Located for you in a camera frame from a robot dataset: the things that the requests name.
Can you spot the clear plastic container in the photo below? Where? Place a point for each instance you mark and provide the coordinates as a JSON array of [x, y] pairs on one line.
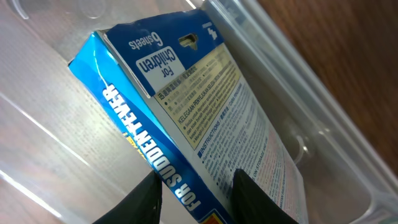
[[64, 160]]

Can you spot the blue fever patch box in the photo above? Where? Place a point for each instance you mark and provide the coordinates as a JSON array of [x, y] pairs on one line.
[[173, 89]]

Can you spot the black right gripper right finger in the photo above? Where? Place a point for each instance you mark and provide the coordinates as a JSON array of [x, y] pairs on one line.
[[251, 205]]

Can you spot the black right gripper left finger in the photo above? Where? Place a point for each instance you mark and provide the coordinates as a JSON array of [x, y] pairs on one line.
[[141, 206]]

